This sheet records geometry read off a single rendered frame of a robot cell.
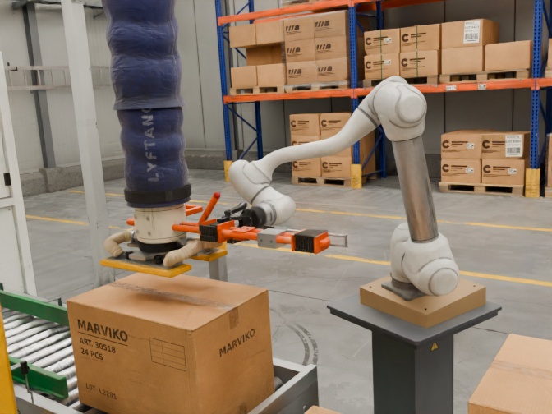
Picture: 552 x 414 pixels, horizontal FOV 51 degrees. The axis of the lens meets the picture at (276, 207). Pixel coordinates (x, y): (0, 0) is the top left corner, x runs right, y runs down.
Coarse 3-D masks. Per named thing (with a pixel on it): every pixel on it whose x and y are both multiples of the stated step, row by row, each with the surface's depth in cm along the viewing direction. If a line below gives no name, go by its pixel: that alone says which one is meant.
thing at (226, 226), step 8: (200, 224) 185; (208, 224) 188; (224, 224) 183; (232, 224) 187; (200, 232) 186; (208, 232) 184; (216, 232) 182; (200, 240) 185; (208, 240) 183; (216, 240) 182; (224, 240) 184
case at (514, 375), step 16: (512, 336) 156; (512, 352) 147; (528, 352) 147; (544, 352) 146; (496, 368) 140; (512, 368) 139; (528, 368) 139; (544, 368) 138; (480, 384) 133; (496, 384) 132; (512, 384) 132; (528, 384) 131; (544, 384) 131; (480, 400) 126; (496, 400) 126; (512, 400) 125; (528, 400) 125; (544, 400) 125
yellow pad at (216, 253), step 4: (216, 248) 205; (204, 252) 201; (208, 252) 201; (212, 252) 202; (216, 252) 202; (220, 252) 202; (224, 252) 204; (192, 256) 202; (196, 256) 201; (200, 256) 200; (204, 256) 199; (208, 256) 198; (212, 256) 198; (216, 256) 200; (220, 256) 202; (204, 260) 199; (208, 260) 198; (212, 260) 199
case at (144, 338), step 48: (96, 288) 215; (144, 288) 212; (192, 288) 209; (240, 288) 206; (96, 336) 199; (144, 336) 185; (192, 336) 172; (240, 336) 192; (96, 384) 205; (144, 384) 190; (192, 384) 177; (240, 384) 193
